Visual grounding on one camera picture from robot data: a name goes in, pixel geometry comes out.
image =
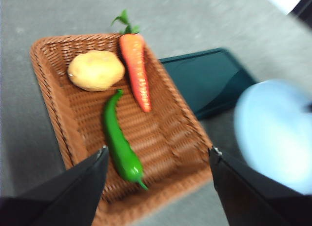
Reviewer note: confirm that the black rectangular tray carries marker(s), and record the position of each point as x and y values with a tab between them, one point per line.
207	82

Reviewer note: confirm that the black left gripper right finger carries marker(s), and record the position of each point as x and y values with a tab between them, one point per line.
251	196

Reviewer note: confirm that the yellow-brown potato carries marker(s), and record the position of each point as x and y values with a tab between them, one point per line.
96	71

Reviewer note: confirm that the orange carrot with green leaves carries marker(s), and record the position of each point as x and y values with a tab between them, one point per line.
136	69

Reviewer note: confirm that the green pepper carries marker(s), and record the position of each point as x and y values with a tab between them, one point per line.
119	143

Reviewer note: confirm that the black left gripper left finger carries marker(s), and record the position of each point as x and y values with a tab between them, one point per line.
73	194

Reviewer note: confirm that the brown wicker basket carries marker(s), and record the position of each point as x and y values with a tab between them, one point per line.
158	138

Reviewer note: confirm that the light blue plate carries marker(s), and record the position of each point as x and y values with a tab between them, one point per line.
273	133

